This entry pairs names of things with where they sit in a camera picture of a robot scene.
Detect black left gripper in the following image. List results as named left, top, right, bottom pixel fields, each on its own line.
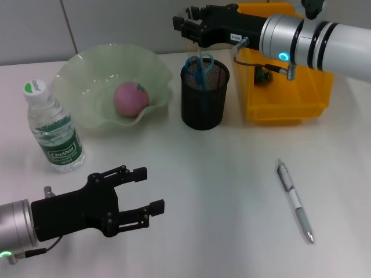
left=30, top=165, right=165, bottom=243

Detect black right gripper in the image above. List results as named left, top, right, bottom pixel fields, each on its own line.
left=172, top=3, right=268, bottom=52

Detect transparent plastic ruler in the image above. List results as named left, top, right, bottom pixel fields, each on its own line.
left=185, top=37, right=205, bottom=87

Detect light blue scissors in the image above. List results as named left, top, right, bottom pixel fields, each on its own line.
left=184, top=53, right=214, bottom=87

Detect green plastic wrapper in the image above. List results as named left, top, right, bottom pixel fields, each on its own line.
left=253, top=65, right=275, bottom=86

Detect pink toy peach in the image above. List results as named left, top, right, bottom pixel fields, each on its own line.
left=112, top=82, right=151, bottom=118

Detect clear green-label water bottle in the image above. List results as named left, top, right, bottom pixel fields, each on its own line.
left=22, top=79, right=86, bottom=174

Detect silver ballpoint pen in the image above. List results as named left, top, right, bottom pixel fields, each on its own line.
left=277, top=158, right=316, bottom=244

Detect black mesh pen holder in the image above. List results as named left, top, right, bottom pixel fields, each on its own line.
left=180, top=57, right=230, bottom=131

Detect pale green wavy glass bowl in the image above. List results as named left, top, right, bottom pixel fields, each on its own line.
left=53, top=42, right=174, bottom=130

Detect yellow plastic bin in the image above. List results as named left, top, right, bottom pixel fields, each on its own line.
left=234, top=2, right=336, bottom=126

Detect left gripper cable with plug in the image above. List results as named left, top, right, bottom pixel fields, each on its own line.
left=5, top=186, right=64, bottom=265

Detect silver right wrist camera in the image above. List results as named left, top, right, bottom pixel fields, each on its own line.
left=300, top=0, right=328, bottom=20

